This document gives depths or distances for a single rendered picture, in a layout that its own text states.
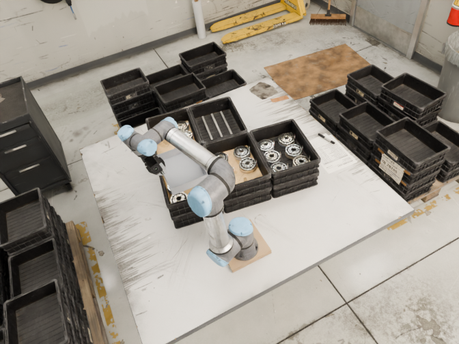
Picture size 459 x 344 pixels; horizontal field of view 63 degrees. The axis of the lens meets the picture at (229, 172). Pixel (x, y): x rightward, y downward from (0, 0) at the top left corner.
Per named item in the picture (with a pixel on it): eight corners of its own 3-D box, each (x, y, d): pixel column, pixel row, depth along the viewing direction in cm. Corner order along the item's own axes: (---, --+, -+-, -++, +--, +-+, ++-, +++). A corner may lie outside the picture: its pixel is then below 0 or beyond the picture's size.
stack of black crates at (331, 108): (361, 131, 335) (365, 110, 318) (333, 143, 328) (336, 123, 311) (333, 108, 360) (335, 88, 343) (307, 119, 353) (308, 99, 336)
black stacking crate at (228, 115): (248, 144, 241) (248, 131, 233) (205, 157, 238) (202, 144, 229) (231, 109, 268) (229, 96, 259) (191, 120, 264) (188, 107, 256)
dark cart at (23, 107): (77, 190, 341) (29, 113, 275) (27, 211, 330) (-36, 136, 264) (66, 151, 379) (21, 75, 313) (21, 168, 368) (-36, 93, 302)
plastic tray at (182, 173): (209, 180, 192) (207, 174, 188) (173, 195, 187) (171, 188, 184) (190, 149, 209) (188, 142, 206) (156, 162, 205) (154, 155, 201)
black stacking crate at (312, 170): (320, 173, 219) (322, 160, 210) (272, 188, 215) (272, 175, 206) (292, 132, 245) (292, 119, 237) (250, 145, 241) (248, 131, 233)
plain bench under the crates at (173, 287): (388, 269, 260) (415, 209, 208) (177, 392, 222) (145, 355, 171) (270, 138, 362) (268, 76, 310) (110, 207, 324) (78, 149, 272)
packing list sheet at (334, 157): (360, 161, 237) (360, 160, 236) (330, 175, 231) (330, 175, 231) (328, 132, 258) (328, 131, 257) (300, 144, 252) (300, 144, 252)
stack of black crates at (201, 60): (219, 78, 414) (214, 41, 381) (231, 92, 395) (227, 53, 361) (186, 91, 404) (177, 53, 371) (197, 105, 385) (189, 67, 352)
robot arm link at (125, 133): (123, 140, 164) (112, 134, 169) (136, 153, 172) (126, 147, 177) (134, 127, 166) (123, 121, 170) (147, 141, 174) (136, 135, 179)
